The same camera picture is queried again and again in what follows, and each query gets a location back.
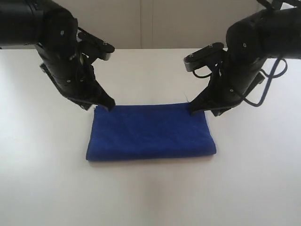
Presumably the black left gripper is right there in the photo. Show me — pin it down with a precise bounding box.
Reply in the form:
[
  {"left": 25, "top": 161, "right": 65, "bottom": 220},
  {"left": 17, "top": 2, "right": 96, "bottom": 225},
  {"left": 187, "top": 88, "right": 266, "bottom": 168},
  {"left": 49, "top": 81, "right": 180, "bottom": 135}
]
[{"left": 39, "top": 51, "right": 116, "bottom": 111}]

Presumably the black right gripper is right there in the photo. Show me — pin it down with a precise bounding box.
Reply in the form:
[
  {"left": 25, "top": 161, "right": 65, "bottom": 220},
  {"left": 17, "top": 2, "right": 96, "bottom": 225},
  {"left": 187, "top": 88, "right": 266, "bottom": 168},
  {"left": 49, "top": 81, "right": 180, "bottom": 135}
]
[{"left": 188, "top": 49, "right": 265, "bottom": 117}]

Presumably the blue microfiber towel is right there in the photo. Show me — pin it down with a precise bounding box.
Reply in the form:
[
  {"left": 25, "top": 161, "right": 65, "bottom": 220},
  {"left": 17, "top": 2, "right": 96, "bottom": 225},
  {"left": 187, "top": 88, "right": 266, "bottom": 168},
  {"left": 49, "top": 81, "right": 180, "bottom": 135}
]
[{"left": 86, "top": 103, "right": 216, "bottom": 161}]

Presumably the right black arm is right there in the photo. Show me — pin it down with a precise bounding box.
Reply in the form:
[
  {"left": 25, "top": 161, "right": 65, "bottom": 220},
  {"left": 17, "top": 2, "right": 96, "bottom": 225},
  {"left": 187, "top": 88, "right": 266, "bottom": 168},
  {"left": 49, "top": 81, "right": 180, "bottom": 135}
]
[{"left": 184, "top": 8, "right": 301, "bottom": 116}]

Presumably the left black grey arm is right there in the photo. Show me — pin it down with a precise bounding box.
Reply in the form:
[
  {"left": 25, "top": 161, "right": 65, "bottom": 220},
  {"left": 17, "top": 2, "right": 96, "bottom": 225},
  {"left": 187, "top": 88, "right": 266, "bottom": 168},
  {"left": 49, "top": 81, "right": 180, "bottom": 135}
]
[{"left": 0, "top": 0, "right": 115, "bottom": 110}]

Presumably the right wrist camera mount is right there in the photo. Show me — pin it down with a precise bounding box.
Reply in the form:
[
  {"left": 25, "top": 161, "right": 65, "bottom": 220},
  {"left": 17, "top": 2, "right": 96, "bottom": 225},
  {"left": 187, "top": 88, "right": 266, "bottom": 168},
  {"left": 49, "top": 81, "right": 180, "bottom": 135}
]
[{"left": 183, "top": 42, "right": 225, "bottom": 72}]

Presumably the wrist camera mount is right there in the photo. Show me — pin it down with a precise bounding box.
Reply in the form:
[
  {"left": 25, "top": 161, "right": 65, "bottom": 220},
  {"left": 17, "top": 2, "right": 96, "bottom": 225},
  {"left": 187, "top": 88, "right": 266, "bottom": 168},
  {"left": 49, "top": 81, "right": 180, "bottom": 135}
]
[
  {"left": 78, "top": 32, "right": 115, "bottom": 63},
  {"left": 183, "top": 42, "right": 225, "bottom": 72}
]

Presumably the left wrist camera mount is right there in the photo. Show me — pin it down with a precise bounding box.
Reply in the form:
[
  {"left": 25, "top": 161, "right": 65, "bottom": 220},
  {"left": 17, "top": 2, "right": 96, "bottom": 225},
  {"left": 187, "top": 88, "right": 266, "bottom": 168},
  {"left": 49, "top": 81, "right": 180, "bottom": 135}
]
[{"left": 78, "top": 32, "right": 115, "bottom": 63}]

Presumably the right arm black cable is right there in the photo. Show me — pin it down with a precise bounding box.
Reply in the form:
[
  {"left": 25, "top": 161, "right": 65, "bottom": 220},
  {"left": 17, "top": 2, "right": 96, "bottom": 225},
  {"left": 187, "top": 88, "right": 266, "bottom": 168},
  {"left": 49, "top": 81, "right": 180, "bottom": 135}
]
[{"left": 242, "top": 57, "right": 288, "bottom": 107}]

